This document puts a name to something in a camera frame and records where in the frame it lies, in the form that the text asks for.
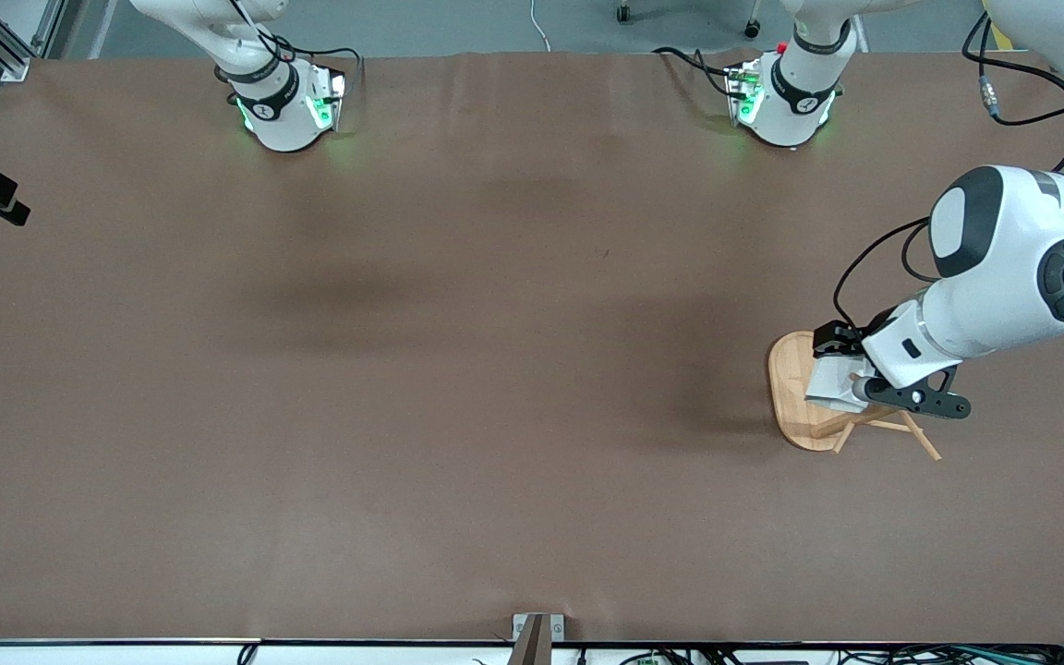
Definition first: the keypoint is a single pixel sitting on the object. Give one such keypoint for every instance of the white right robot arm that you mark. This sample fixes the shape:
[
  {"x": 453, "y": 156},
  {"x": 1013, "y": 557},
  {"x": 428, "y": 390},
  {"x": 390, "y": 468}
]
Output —
[{"x": 283, "y": 125}]

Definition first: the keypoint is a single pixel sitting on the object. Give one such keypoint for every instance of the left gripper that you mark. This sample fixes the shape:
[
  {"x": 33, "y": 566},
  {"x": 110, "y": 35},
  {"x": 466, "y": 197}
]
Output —
[{"x": 839, "y": 339}]

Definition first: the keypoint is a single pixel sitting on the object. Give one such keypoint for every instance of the white faceted cup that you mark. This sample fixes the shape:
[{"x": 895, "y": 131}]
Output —
[{"x": 828, "y": 383}]

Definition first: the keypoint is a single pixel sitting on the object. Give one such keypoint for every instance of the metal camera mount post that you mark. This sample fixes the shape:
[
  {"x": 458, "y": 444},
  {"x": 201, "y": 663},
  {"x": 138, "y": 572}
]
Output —
[{"x": 537, "y": 646}]

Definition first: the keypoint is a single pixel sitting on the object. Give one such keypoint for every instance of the brown table cover sheet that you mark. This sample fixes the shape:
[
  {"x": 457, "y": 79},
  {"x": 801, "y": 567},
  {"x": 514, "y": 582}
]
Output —
[{"x": 495, "y": 416}]

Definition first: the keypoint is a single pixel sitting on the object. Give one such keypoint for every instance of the aluminium frame profile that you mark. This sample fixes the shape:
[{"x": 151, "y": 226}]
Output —
[{"x": 10, "y": 65}]

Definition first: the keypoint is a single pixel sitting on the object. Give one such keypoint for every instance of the black chair caster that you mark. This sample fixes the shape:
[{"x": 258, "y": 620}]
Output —
[
  {"x": 624, "y": 12},
  {"x": 753, "y": 29}
]

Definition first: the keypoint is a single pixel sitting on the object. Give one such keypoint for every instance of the wooden cup rack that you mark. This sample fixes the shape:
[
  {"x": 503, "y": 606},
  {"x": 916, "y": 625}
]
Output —
[{"x": 791, "y": 406}]

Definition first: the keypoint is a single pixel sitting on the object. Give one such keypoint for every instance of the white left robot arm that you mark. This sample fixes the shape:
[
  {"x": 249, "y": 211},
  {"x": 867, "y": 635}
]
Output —
[{"x": 1003, "y": 277}]

